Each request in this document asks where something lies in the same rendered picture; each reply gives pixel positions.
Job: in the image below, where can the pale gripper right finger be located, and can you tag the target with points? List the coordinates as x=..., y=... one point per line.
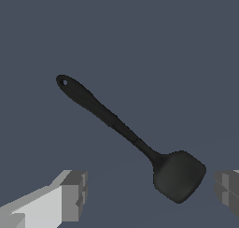
x=228, y=191

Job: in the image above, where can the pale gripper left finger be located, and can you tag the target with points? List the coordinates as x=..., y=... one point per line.
x=49, y=203

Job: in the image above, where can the black spatula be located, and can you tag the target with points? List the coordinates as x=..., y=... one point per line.
x=177, y=175

